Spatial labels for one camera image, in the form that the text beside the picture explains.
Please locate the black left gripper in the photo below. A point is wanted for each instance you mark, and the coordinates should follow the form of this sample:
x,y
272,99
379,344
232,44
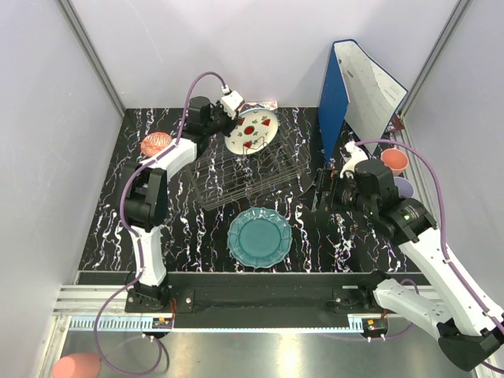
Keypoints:
x,y
231,123

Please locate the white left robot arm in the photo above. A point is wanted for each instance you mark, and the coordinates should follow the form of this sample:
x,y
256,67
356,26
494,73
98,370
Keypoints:
x,y
144,198

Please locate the little women book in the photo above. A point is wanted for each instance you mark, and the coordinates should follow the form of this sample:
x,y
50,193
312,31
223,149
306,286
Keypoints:
x,y
269,105

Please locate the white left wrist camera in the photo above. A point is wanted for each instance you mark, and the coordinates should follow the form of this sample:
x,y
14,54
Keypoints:
x,y
232,103

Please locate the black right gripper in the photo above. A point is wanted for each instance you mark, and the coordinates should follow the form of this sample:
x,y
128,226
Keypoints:
x,y
328,179

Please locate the lavender plastic cup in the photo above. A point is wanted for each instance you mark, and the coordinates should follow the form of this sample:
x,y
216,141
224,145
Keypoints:
x,y
405,188

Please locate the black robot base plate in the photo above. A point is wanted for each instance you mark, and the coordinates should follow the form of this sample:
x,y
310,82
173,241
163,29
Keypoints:
x,y
319,292

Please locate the blue white patterned bowl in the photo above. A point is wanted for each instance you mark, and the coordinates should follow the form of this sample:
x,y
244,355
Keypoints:
x,y
154,143

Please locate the white plate with red pattern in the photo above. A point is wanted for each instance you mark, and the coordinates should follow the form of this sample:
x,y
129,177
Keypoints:
x,y
256,129

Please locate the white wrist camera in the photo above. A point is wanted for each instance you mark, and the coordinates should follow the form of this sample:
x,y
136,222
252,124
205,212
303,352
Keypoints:
x,y
232,103
355,156

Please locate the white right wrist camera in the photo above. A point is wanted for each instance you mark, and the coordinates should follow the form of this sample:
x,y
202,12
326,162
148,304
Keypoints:
x,y
355,156

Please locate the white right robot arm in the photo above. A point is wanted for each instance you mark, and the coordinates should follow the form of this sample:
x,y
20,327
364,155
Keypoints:
x,y
467,325

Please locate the teal scalloped plate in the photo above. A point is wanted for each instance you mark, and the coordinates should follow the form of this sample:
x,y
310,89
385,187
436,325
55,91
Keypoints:
x,y
259,238

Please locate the pink object on floor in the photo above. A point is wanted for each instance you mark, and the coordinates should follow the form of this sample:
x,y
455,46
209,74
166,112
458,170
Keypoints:
x,y
78,365

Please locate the wire dish rack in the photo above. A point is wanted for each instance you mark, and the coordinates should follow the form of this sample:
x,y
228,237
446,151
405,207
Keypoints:
x,y
220,177

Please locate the blue file binder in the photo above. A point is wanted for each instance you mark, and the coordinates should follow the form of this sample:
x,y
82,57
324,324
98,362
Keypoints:
x,y
356,91

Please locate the pink plastic cup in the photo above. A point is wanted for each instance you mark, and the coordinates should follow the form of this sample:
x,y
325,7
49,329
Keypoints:
x,y
396,160

